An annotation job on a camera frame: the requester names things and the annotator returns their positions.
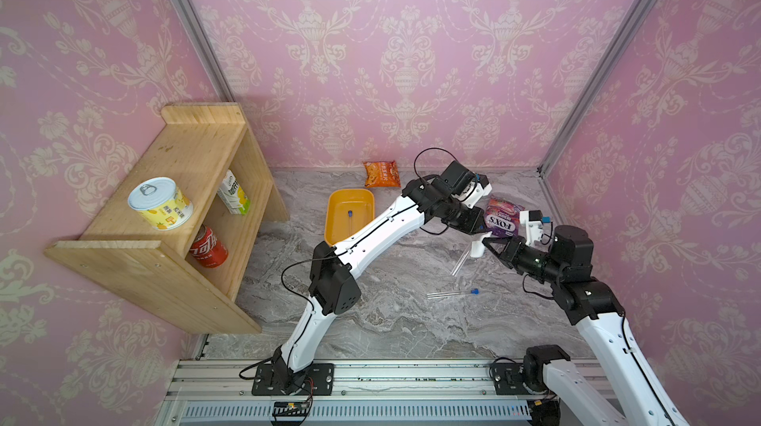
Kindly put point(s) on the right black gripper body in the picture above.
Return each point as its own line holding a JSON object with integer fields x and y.
{"x": 534, "y": 264}

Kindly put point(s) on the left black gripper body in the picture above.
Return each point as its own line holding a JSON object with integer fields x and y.
{"x": 461, "y": 217}

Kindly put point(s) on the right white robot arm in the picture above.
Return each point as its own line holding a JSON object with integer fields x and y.
{"x": 642, "y": 398}

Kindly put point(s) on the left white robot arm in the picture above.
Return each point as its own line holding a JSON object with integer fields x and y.
{"x": 334, "y": 273}

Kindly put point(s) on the orange snack bag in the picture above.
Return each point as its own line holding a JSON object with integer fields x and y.
{"x": 382, "y": 174}

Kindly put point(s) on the purple candy bag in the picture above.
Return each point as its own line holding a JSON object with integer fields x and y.
{"x": 502, "y": 217}

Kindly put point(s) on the yellow plastic tray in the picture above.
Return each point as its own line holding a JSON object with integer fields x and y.
{"x": 360, "y": 200}

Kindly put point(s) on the green white drink carton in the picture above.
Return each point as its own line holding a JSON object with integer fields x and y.
{"x": 232, "y": 195}

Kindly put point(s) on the red cola can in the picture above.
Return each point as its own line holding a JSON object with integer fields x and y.
{"x": 207, "y": 250}

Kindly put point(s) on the wooden shelf unit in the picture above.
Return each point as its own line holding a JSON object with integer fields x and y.
{"x": 176, "y": 236}

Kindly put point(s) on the yellow tin can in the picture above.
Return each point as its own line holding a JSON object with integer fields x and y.
{"x": 161, "y": 202}

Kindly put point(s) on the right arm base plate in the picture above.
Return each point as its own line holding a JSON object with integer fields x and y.
{"x": 507, "y": 378}

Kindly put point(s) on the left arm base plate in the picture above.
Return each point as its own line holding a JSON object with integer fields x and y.
{"x": 317, "y": 380}

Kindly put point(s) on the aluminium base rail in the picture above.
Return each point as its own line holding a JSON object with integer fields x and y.
{"x": 366, "y": 392}

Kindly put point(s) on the aluminium corner post right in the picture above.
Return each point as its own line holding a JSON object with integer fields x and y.
{"x": 631, "y": 22}

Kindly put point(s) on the aluminium corner post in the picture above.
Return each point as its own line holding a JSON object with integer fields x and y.
{"x": 192, "y": 23}
{"x": 631, "y": 22}

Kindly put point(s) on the aluminium corner post left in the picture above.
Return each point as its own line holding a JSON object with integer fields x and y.
{"x": 192, "y": 23}

